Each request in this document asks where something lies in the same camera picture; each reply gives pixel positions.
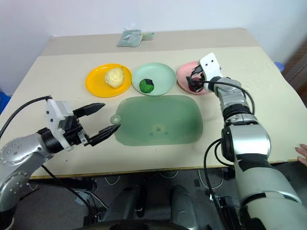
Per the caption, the green and black toy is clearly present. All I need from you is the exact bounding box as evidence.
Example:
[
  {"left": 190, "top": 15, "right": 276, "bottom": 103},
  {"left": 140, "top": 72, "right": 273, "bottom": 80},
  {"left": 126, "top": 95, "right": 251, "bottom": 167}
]
[{"left": 139, "top": 78, "right": 155, "bottom": 94}]

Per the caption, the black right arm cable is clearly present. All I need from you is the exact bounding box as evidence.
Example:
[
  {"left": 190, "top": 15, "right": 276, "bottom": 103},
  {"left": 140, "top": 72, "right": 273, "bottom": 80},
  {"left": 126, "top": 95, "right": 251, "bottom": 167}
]
[
  {"left": 203, "top": 138, "right": 235, "bottom": 218},
  {"left": 191, "top": 80, "right": 256, "bottom": 116}
]

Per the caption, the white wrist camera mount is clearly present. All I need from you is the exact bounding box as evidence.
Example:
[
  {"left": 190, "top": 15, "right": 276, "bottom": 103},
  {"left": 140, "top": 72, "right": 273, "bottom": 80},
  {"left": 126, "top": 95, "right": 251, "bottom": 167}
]
[
  {"left": 199, "top": 53, "right": 225, "bottom": 93},
  {"left": 45, "top": 97, "right": 75, "bottom": 151}
]

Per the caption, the light green plate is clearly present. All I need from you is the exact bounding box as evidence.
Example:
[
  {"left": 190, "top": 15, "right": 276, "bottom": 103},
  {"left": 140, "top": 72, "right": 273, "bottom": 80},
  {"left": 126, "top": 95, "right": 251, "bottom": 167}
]
[{"left": 132, "top": 62, "right": 177, "bottom": 97}]

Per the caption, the brown wooden furniture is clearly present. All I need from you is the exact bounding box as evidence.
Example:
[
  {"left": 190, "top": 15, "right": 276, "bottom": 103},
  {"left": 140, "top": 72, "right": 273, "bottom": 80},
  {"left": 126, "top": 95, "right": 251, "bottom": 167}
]
[{"left": 282, "top": 35, "right": 307, "bottom": 93}]

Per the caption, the pale yellow toy food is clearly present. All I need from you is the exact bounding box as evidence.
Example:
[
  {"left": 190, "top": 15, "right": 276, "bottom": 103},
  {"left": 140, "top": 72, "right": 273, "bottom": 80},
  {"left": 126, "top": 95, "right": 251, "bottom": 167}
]
[{"left": 104, "top": 67, "right": 126, "bottom": 89}]

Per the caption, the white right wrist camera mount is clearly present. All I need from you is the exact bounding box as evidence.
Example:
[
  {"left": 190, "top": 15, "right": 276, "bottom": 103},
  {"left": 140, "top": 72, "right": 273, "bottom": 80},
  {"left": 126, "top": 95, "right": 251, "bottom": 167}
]
[{"left": 199, "top": 53, "right": 225, "bottom": 93}]

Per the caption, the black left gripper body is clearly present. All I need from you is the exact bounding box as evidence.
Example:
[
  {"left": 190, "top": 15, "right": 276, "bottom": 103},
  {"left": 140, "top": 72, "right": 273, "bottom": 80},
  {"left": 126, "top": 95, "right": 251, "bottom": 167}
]
[{"left": 62, "top": 116, "right": 93, "bottom": 147}]

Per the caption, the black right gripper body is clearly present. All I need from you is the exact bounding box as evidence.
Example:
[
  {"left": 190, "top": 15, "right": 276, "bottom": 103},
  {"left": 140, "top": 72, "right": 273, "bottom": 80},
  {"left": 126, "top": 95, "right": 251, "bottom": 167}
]
[{"left": 197, "top": 69, "right": 208, "bottom": 83}]

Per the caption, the pink plate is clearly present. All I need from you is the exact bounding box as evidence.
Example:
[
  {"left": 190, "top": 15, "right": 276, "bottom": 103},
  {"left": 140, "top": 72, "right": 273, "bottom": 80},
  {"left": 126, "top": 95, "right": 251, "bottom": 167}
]
[{"left": 176, "top": 61, "right": 214, "bottom": 95}]

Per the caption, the translucent green tray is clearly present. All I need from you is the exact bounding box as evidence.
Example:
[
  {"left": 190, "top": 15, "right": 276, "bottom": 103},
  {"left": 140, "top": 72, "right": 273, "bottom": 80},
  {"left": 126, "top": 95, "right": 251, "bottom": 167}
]
[{"left": 110, "top": 94, "right": 204, "bottom": 147}]

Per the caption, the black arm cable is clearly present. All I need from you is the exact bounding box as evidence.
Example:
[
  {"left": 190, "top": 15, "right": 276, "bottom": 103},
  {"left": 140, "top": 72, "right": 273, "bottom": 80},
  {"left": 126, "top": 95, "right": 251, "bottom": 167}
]
[
  {"left": 203, "top": 138, "right": 235, "bottom": 218},
  {"left": 191, "top": 80, "right": 256, "bottom": 116},
  {"left": 0, "top": 95, "right": 53, "bottom": 140}
]

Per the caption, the bystander's bare hand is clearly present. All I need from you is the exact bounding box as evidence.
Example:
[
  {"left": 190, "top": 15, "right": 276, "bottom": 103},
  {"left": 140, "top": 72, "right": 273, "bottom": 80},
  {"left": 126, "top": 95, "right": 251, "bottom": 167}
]
[{"left": 295, "top": 143, "right": 307, "bottom": 166}]

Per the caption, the beige table cover board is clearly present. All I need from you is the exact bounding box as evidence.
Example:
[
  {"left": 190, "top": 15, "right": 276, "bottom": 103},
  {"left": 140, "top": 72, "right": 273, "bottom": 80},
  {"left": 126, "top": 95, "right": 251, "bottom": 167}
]
[{"left": 0, "top": 46, "right": 307, "bottom": 179}]

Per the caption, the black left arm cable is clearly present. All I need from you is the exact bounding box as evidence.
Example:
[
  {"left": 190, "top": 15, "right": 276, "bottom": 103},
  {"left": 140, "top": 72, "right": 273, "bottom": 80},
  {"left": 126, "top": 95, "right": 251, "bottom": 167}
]
[{"left": 0, "top": 95, "right": 53, "bottom": 140}]

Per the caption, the dark rounded shape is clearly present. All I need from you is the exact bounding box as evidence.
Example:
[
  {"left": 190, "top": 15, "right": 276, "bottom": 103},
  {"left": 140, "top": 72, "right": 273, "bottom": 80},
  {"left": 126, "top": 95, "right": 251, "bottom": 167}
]
[{"left": 169, "top": 184, "right": 201, "bottom": 224}]

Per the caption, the yellow plate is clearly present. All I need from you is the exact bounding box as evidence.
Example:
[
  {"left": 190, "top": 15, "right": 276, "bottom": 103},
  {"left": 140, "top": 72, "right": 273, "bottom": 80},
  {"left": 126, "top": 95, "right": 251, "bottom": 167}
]
[{"left": 85, "top": 63, "right": 132, "bottom": 98}]

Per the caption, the blue bag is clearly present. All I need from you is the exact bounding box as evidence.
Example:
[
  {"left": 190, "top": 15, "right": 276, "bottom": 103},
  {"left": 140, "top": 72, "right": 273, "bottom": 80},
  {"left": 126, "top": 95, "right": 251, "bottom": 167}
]
[{"left": 0, "top": 90, "right": 11, "bottom": 114}]

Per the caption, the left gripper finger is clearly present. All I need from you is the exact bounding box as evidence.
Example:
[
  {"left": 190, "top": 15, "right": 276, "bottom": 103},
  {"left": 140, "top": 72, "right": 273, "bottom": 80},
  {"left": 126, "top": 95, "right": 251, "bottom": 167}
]
[
  {"left": 72, "top": 103, "right": 106, "bottom": 118},
  {"left": 83, "top": 124, "right": 121, "bottom": 147}
]

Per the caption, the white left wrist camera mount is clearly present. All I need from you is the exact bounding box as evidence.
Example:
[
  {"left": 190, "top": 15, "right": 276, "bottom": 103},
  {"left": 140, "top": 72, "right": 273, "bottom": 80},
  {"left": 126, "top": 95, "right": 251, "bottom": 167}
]
[{"left": 45, "top": 97, "right": 75, "bottom": 151}]

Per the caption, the clear plastic bag packet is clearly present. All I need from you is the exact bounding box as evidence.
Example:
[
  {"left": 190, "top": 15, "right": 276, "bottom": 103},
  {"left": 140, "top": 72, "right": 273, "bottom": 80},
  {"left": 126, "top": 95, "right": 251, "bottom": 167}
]
[{"left": 117, "top": 29, "right": 155, "bottom": 48}]

